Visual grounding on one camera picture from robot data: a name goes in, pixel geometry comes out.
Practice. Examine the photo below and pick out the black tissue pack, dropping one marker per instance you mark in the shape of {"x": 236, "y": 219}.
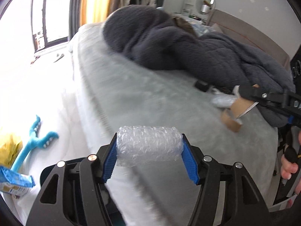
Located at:
{"x": 205, "y": 87}

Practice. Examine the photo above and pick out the grey padded headboard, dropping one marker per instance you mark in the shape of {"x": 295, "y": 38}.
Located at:
{"x": 243, "y": 32}

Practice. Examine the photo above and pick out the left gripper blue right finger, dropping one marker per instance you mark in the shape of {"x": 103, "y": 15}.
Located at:
{"x": 189, "y": 161}

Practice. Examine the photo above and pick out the grey curtain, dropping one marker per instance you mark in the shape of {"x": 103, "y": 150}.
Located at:
{"x": 74, "y": 18}

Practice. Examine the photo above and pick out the blue plush toy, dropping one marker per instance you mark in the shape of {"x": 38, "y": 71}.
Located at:
{"x": 33, "y": 143}

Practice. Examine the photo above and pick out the yellow curtain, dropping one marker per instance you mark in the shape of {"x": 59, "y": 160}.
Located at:
{"x": 92, "y": 11}

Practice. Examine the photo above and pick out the grey cat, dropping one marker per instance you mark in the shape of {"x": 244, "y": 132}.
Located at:
{"x": 184, "y": 25}

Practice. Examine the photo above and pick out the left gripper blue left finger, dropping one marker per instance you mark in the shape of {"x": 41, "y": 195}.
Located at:
{"x": 109, "y": 158}

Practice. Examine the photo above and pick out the person's right hand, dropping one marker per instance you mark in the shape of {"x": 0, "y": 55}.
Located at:
{"x": 287, "y": 170}

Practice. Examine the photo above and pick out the white fluffy plastic wad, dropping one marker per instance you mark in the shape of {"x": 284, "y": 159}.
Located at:
{"x": 223, "y": 98}

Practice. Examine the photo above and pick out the cardboard tape roll core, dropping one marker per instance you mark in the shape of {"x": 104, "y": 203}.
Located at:
{"x": 241, "y": 105}

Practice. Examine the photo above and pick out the dark grey fleece blanket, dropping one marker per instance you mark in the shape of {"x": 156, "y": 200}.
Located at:
{"x": 151, "y": 38}

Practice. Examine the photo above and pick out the yellow plastic bag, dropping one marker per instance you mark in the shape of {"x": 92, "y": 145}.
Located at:
{"x": 10, "y": 146}

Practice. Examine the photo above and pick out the white vanity dresser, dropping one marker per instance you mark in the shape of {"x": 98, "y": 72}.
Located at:
{"x": 189, "y": 8}

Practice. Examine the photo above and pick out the black framed window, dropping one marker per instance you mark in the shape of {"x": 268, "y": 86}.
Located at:
{"x": 50, "y": 22}

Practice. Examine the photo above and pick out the round vanity mirror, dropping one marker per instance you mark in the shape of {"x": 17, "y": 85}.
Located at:
{"x": 206, "y": 6}

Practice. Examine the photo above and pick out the blue snack bag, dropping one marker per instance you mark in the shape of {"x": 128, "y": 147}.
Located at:
{"x": 15, "y": 183}

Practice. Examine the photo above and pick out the bubble wrap roll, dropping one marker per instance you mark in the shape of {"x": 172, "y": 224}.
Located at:
{"x": 137, "y": 145}

